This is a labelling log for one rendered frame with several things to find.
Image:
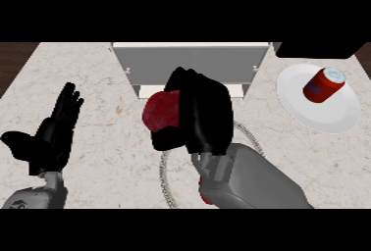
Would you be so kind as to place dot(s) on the grey tiered shelf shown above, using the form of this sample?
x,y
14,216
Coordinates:
x,y
189,65

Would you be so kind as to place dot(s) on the red soda can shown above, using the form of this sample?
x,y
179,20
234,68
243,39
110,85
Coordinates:
x,y
323,85

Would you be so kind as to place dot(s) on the black appliance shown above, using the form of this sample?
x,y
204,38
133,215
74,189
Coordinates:
x,y
318,50

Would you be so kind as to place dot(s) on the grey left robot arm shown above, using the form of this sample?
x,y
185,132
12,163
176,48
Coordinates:
x,y
39,192

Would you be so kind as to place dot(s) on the white round plate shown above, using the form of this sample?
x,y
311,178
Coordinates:
x,y
320,99

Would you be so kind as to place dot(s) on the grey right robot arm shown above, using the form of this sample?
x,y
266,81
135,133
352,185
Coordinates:
x,y
246,179

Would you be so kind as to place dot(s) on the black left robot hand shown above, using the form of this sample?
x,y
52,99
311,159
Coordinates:
x,y
54,130

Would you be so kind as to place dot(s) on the red pear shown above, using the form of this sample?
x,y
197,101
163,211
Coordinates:
x,y
163,111

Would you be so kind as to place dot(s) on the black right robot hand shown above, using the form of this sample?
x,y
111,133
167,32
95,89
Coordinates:
x,y
206,111

